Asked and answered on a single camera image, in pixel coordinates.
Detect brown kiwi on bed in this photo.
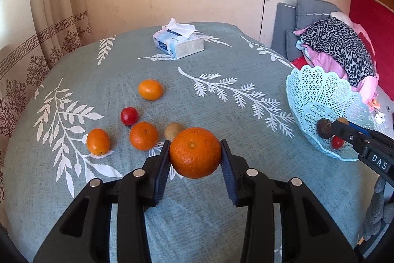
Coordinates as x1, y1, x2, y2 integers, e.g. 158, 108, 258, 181
164, 122, 185, 141

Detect teal leaf-pattern bedspread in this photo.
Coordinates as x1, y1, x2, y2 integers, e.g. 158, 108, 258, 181
1, 23, 376, 260

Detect black power cable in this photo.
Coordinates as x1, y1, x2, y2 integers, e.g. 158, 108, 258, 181
259, 0, 267, 43

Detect grey blue cushion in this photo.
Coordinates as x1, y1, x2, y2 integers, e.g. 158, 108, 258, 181
271, 0, 341, 61

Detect small orange left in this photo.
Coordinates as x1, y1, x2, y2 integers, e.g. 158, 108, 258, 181
86, 128, 111, 156

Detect small oval orange far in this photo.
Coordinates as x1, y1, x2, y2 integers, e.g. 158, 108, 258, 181
138, 79, 164, 101

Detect red tomato in basket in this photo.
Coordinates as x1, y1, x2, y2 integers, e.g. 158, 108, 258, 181
330, 136, 345, 150

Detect round orange mandarin middle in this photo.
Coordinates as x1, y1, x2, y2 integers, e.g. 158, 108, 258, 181
130, 122, 159, 151

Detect red cherry tomato on bed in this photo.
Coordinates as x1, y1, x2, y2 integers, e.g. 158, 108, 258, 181
120, 107, 139, 126

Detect beige patterned curtain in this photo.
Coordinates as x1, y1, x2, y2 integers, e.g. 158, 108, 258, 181
0, 0, 107, 205

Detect large orange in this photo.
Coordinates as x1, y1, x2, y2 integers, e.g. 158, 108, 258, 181
169, 127, 221, 179

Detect light blue plastic basket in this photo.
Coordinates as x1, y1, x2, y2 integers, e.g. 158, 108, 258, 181
286, 65, 374, 162

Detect red headboard panel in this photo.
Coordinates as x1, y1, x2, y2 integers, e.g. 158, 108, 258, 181
349, 0, 394, 99

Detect pink dotted blanket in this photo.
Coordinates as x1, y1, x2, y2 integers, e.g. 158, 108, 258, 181
294, 17, 379, 104

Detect red quilt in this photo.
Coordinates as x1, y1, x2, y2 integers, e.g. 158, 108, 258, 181
291, 56, 309, 70

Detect dark avocado in basket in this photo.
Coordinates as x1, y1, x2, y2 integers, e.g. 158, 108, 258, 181
316, 118, 333, 140

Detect leopard print cloth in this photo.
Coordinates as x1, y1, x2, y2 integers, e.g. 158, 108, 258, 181
298, 17, 377, 87

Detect white tissue pack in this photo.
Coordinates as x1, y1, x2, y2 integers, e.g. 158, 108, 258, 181
153, 18, 204, 59

